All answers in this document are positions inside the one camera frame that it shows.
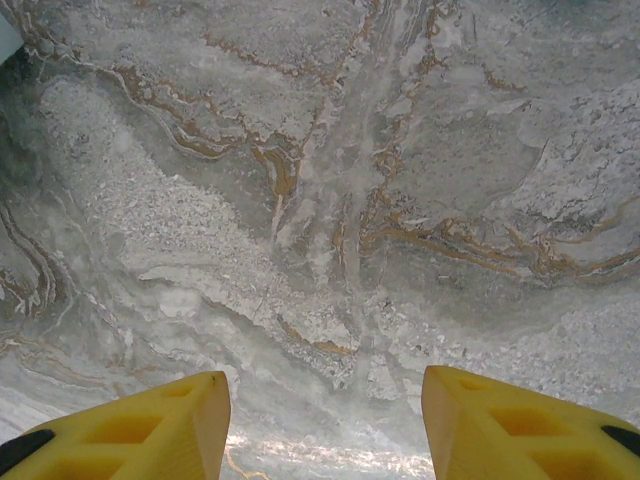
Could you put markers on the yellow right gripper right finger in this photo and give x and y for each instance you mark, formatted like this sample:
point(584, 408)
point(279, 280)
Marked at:
point(510, 440)

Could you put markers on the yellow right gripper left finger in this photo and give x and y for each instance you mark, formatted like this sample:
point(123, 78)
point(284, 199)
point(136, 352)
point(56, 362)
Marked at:
point(150, 440)

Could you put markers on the light blue paper box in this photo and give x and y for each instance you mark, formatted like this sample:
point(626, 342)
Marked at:
point(7, 40)

